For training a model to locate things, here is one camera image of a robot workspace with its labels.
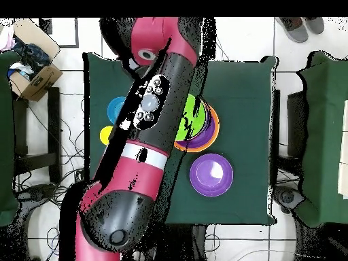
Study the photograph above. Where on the green plastic bowl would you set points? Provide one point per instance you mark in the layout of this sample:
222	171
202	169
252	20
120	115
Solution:
195	119

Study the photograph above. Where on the purple plastic bowl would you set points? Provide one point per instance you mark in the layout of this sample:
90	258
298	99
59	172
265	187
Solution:
211	175
206	136

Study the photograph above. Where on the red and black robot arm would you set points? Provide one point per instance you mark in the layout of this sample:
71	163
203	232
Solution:
141	174

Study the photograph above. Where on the large orange plastic bowl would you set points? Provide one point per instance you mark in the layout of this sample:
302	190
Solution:
217	122

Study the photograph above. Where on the blue plastic bowl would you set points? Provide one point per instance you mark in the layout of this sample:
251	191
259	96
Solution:
114	108

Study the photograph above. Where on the yellow plastic cup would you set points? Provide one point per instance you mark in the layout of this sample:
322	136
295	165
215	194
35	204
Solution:
104	135

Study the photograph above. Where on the dark green tablecloth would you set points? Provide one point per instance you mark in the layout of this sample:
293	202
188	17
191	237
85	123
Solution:
244	108

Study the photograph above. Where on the black stand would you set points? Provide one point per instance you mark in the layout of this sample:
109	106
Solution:
296	122

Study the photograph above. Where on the grey round floor foot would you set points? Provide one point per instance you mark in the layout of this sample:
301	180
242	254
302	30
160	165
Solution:
288	197

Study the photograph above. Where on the black floor device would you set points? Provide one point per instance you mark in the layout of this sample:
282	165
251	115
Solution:
40	191

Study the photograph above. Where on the cardboard box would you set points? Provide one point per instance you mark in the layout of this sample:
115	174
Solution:
40	81

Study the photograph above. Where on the green cloth covered table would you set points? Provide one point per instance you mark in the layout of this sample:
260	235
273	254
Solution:
326	136
6	136

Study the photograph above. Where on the pile of clothes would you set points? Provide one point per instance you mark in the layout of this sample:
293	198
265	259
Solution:
32	57

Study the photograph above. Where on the person's grey shoe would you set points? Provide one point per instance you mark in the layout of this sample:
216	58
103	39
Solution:
295	30
315	24

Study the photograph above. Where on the white panel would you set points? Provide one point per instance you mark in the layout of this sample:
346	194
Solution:
344	176

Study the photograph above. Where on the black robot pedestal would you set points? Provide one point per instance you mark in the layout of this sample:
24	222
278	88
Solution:
187	244

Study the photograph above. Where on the black floor frame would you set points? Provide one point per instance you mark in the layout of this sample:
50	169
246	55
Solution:
44	25

